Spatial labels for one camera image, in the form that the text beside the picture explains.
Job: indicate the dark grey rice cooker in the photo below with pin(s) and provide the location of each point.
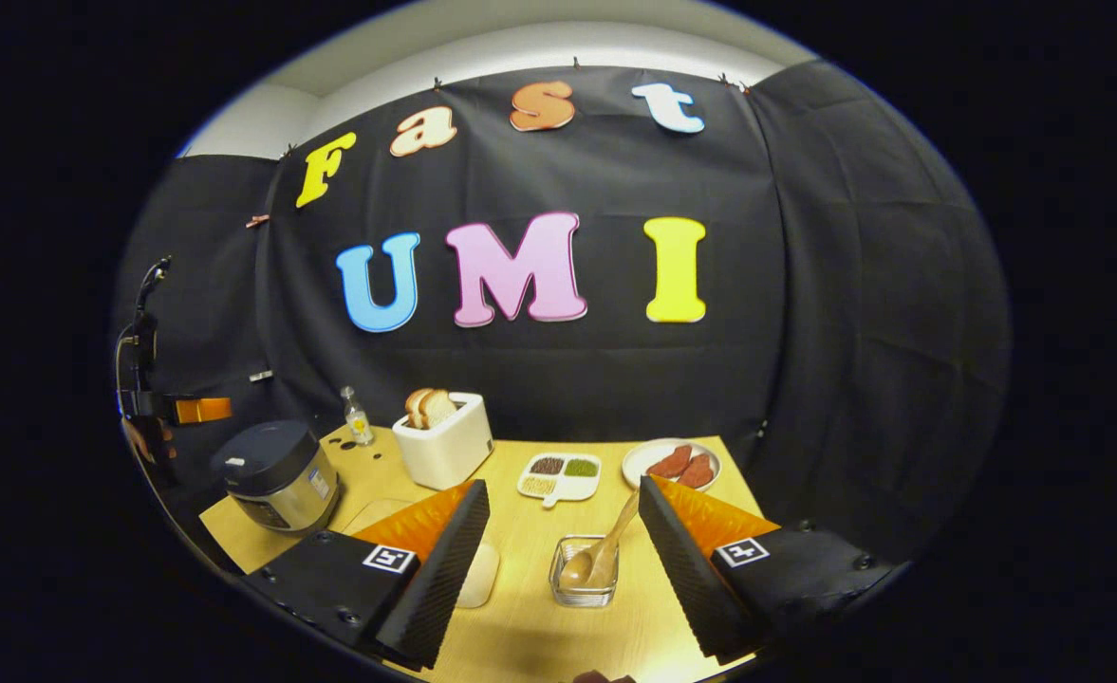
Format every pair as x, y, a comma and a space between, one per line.
278, 479

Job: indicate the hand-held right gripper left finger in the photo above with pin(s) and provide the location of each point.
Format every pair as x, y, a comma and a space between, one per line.
439, 579

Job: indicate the round white plate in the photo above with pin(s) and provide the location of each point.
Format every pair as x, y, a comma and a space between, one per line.
639, 470

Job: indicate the red meat piece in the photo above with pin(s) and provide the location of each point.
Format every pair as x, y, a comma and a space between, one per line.
698, 470
670, 462

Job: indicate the white divided bean dish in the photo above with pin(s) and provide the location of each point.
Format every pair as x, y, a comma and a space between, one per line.
560, 474

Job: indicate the small glass bottle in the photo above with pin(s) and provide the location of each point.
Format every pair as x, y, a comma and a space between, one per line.
359, 422

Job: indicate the wooden spoon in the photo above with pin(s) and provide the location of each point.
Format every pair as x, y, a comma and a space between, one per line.
605, 545

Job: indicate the white toaster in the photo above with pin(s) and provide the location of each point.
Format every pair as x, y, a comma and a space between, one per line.
444, 451

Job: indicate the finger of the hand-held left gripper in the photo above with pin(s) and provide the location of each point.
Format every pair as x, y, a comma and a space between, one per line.
205, 410

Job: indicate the clear tray of rice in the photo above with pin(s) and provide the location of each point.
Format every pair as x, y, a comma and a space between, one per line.
477, 577

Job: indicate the red cloth clip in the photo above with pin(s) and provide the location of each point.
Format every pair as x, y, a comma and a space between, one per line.
257, 220

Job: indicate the toast slice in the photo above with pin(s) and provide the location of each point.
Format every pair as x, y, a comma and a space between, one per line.
438, 408
416, 408

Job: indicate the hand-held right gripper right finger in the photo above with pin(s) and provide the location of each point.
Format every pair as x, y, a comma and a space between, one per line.
681, 569

